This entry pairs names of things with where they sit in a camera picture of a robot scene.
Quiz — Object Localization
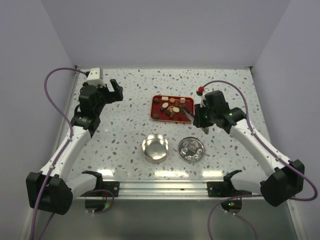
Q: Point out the metal tongs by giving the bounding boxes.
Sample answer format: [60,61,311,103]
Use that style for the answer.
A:
[182,105,195,120]

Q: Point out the white oval chocolate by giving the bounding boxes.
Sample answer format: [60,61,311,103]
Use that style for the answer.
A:
[162,102,169,108]
[173,107,180,113]

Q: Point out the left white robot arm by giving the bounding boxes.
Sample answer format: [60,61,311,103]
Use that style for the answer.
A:
[26,79,124,215]

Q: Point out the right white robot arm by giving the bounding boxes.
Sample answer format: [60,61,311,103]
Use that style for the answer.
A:
[193,87,305,207]

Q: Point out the white square chocolate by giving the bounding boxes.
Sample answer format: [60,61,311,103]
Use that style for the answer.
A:
[161,96,169,101]

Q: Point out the round silver tin lid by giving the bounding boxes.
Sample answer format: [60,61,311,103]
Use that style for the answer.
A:
[178,137,205,163]

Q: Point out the red rectangular tray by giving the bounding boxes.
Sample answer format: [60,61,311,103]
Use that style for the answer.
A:
[150,95,195,124]

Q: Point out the round silver tin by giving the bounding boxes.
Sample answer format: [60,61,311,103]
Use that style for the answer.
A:
[141,134,170,164]

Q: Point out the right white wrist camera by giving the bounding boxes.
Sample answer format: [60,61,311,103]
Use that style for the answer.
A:
[196,86,206,108]

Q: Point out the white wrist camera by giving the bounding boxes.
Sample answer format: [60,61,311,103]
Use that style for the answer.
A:
[86,67,105,87]
[196,86,206,108]

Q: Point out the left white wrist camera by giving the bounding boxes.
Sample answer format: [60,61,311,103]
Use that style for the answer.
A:
[86,67,105,87]

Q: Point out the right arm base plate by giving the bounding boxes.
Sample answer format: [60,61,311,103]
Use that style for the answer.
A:
[206,181,252,198]

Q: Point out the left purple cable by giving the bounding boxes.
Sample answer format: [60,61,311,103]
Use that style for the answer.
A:
[28,67,88,240]

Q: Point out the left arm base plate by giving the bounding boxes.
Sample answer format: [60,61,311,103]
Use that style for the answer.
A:
[103,181,120,198]

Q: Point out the aluminium mounting rail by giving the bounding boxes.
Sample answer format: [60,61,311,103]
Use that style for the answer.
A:
[118,180,208,200]

